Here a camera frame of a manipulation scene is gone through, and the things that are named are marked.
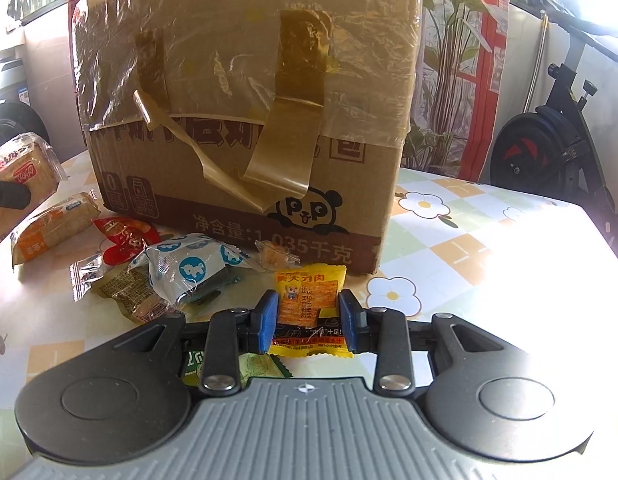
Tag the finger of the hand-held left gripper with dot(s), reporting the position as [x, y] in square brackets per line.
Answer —
[9, 195]

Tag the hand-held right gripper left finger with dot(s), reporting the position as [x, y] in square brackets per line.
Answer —
[265, 325]

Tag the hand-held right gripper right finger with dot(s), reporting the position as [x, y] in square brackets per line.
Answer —
[350, 325]

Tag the green snack packet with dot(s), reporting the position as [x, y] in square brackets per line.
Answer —
[264, 370]

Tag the orange bread packet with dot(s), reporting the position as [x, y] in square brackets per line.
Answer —
[49, 225]

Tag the yellow snack packet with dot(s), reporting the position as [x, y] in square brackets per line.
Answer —
[309, 295]

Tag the blue and white snack packet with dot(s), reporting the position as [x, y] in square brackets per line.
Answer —
[194, 265]

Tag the olive brown snack packet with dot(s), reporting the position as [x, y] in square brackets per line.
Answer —
[134, 295]

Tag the plastic-wrapped cardboard box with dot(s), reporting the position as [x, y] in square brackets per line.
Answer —
[239, 110]

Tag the toast bread packet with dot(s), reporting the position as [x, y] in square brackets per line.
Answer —
[19, 160]

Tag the small clear wrapped candy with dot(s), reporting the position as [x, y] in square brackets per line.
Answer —
[276, 259]

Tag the white washing machine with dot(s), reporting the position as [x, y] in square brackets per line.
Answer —
[14, 120]

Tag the small clear wrapped snack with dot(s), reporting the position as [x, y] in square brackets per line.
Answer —
[89, 272]

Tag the red snack packet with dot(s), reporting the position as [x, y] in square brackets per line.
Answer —
[124, 240]

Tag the black exercise bike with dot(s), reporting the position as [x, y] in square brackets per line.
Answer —
[534, 145]

